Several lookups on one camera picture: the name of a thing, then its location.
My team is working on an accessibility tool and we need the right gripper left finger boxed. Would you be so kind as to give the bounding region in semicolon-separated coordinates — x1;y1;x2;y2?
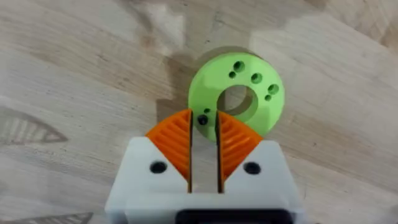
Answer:
104;108;193;224

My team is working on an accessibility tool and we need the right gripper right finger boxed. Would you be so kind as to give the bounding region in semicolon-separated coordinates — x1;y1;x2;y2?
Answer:
215;110;304;224

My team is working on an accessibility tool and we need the green disc with holes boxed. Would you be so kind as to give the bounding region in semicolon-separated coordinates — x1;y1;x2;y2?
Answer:
187;52;285;143

